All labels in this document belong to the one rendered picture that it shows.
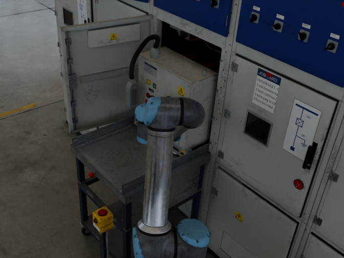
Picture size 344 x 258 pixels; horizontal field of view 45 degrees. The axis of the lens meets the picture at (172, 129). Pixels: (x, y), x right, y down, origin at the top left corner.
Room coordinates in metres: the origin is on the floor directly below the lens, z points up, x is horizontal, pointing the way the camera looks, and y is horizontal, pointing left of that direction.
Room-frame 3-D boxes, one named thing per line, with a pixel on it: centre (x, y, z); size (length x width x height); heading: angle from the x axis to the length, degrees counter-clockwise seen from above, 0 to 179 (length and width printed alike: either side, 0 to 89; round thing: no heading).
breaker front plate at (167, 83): (2.25, 0.08, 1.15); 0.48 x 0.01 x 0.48; 43
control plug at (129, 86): (2.36, 0.27, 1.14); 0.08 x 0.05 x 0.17; 133
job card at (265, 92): (1.90, -0.47, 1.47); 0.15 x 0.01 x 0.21; 43
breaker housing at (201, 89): (2.43, -0.11, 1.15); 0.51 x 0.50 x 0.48; 133
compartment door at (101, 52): (2.48, 0.44, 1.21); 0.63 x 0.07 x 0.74; 124
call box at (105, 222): (1.51, 0.32, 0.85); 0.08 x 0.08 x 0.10; 43
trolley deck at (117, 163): (2.15, 0.19, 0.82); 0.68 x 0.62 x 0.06; 133
